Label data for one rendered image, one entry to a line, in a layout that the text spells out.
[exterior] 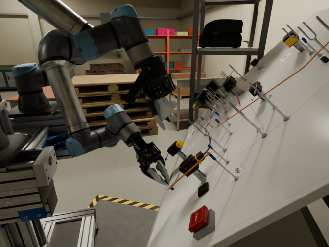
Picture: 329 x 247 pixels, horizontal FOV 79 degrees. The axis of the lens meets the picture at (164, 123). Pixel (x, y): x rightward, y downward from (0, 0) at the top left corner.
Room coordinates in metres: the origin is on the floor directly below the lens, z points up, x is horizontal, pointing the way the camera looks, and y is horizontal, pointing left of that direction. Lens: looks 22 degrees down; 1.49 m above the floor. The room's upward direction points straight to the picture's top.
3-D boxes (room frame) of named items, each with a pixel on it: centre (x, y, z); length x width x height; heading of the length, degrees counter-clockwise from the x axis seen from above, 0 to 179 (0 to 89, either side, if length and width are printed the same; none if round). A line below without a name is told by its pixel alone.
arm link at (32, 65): (1.08, 0.72, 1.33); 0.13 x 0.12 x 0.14; 136
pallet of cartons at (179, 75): (6.03, -0.79, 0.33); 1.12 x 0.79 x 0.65; 103
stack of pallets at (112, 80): (3.42, 0.87, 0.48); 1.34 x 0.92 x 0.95; 108
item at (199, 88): (1.72, -0.43, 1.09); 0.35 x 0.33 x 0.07; 166
